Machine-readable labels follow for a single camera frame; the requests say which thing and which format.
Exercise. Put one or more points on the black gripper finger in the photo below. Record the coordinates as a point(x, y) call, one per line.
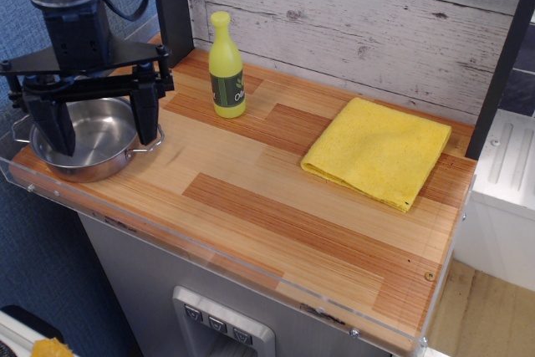
point(52, 120)
point(144, 103)

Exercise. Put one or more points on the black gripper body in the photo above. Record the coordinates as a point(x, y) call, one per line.
point(132, 66)

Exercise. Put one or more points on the silver metal pan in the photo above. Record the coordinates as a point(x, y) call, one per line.
point(106, 141)

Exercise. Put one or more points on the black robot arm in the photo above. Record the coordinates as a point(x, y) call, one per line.
point(86, 61)

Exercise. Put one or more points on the yellow folded rag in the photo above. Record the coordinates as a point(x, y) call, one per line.
point(382, 153)

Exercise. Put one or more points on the yellow olive oil bottle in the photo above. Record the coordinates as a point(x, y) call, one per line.
point(226, 70)

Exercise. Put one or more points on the grey toy fridge cabinet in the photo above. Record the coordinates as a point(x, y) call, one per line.
point(144, 275)

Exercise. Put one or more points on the yellow object bottom left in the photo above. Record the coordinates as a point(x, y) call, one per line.
point(50, 348)

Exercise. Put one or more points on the silver dispenser button panel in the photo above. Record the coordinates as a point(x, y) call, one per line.
point(212, 329)

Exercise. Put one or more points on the white toy sink unit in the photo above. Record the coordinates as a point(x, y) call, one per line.
point(496, 234)

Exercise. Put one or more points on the dark grey left post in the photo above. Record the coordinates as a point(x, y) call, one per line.
point(175, 28)

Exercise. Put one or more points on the dark grey post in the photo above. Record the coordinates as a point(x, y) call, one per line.
point(505, 63)
point(175, 28)

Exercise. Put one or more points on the dark grey right post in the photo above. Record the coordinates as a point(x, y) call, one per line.
point(505, 63)

